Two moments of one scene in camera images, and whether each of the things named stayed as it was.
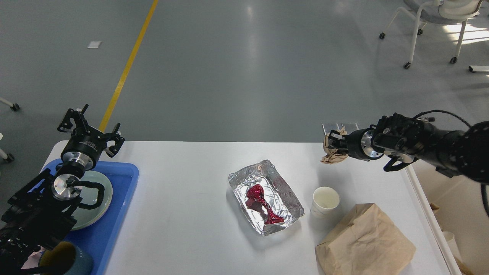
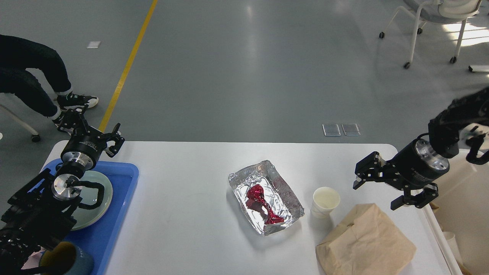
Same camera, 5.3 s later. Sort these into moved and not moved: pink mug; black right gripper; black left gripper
Moved: black right gripper
Not moved: pink mug; black left gripper
